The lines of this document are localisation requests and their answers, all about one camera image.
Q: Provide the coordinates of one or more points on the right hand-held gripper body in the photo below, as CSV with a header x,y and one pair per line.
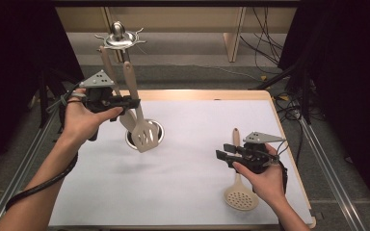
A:
x,y
255,157

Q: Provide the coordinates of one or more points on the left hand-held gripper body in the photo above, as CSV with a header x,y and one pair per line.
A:
x,y
98,93

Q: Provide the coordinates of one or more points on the beige solid spatula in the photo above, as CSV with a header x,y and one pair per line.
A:
x,y
109,70

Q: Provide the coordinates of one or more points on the beige slotted turner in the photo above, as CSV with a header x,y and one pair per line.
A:
x,y
145,134

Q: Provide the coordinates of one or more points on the beige skimmer spoon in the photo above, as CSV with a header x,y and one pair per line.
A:
x,y
241,197

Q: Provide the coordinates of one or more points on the steel utensil rack with hooks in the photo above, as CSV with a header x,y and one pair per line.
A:
x,y
118,40

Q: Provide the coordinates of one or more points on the person's right hand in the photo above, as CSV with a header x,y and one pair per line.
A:
x,y
269,183

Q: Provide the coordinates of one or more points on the person's left hand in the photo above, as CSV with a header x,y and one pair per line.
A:
x,y
80,122

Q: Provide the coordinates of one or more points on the white paper sheet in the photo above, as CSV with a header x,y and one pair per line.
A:
x,y
179,179

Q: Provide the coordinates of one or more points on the black tripod stand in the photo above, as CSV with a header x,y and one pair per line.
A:
x,y
305,96
45,96

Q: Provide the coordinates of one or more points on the black curtain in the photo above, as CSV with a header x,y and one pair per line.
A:
x,y
350,80
13,64

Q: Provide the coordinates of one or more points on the aluminium floor rail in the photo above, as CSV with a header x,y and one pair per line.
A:
x,y
330,173
16,173

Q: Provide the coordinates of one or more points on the wooden desk frame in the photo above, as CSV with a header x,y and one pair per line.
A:
x,y
186,19

